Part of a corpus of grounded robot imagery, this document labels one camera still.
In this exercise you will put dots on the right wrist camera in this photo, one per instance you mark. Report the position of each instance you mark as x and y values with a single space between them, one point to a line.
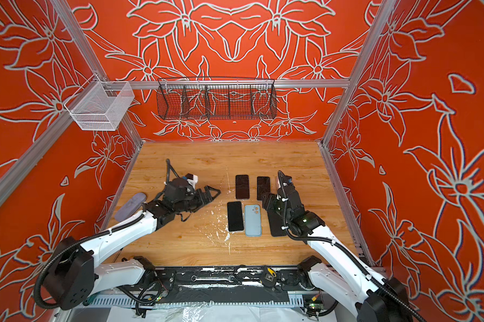
284 181

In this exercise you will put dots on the aluminium frame post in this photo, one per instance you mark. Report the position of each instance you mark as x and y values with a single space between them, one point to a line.
374 33
98 73

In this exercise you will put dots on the white wire basket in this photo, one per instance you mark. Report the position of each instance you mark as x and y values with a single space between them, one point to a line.
100 106

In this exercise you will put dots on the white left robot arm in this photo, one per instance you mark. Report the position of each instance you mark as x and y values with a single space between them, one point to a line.
77 268

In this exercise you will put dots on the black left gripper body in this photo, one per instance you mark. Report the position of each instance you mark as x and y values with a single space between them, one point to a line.
192 201

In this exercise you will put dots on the aluminium left side rail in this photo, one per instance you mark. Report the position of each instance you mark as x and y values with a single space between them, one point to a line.
23 166

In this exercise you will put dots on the black phone case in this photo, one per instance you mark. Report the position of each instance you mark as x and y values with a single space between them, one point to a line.
275 223

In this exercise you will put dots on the aluminium frame post left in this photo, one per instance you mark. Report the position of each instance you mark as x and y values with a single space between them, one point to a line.
98 73

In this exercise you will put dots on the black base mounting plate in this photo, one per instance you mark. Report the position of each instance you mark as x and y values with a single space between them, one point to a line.
275 278

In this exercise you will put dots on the aluminium horizontal back rail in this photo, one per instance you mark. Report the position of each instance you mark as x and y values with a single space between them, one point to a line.
278 84

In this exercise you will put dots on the black phone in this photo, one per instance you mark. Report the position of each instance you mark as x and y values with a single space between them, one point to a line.
263 187
242 187
235 216

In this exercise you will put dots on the aluminium frame post right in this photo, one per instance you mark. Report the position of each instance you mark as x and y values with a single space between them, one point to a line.
374 33

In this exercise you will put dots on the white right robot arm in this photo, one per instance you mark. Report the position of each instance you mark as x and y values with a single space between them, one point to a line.
363 292

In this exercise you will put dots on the light grey phone case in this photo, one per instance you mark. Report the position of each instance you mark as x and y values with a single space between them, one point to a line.
253 221

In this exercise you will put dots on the lavender grey phone case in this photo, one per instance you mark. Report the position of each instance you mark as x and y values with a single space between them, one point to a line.
130 207

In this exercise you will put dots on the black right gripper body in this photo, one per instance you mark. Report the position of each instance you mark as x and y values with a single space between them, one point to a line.
274 204

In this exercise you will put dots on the black wire basket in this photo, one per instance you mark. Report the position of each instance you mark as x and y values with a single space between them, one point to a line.
218 102

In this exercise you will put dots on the white slotted cable duct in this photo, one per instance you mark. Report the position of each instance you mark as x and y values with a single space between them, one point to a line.
108 301

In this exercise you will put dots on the green circuit board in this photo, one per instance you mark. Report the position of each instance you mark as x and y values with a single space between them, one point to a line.
313 306

